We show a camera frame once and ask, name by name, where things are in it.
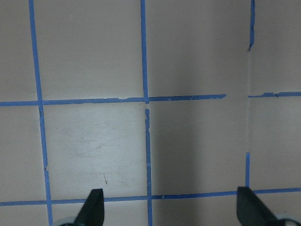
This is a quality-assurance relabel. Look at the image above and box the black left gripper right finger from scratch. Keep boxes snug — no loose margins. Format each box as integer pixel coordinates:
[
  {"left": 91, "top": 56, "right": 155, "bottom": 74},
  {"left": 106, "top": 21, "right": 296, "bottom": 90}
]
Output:
[{"left": 236, "top": 186, "right": 286, "bottom": 226}]

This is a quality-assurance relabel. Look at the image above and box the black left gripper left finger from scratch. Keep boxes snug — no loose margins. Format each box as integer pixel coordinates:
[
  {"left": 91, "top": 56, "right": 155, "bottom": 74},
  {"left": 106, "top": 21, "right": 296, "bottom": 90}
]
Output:
[{"left": 73, "top": 189, "right": 104, "bottom": 226}]

